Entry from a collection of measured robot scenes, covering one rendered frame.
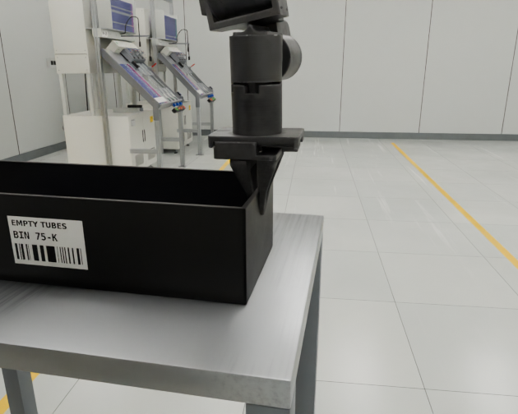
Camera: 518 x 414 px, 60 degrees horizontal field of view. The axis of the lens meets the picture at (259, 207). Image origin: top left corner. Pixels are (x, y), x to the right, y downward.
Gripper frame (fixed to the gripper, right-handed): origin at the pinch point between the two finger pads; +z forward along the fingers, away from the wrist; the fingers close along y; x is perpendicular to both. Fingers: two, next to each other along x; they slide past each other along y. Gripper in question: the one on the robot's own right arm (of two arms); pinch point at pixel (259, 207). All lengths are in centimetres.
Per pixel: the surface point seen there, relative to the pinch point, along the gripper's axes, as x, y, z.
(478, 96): -678, -196, 46
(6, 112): -385, 358, 36
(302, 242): -11.1, -4.2, 9.2
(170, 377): 20.0, 4.3, 9.5
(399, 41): -671, -77, -33
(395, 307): -137, -35, 93
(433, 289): -159, -55, 94
